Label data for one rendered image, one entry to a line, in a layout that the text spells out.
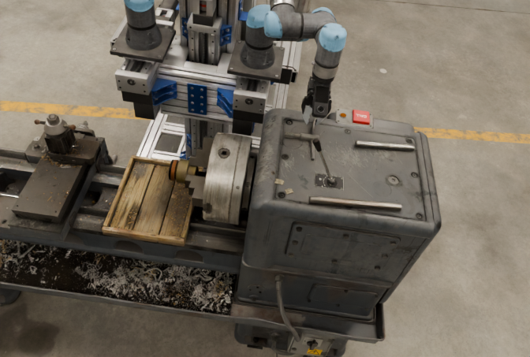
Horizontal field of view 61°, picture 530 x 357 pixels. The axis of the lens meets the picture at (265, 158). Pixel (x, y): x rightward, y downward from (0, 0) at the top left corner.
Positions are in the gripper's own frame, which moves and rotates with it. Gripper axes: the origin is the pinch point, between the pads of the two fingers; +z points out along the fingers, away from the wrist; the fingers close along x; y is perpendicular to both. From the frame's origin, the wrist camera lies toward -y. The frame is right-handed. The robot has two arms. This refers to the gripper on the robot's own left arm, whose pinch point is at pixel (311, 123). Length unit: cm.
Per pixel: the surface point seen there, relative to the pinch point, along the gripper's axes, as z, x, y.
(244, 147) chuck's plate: 6.0, 21.1, -10.3
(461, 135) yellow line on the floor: 130, -133, 145
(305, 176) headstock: 4.1, 0.4, -20.3
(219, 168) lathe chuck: 7.6, 27.9, -19.3
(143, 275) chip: 73, 57, -29
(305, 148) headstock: 4.1, 1.0, -8.3
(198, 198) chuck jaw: 18.0, 33.7, -25.2
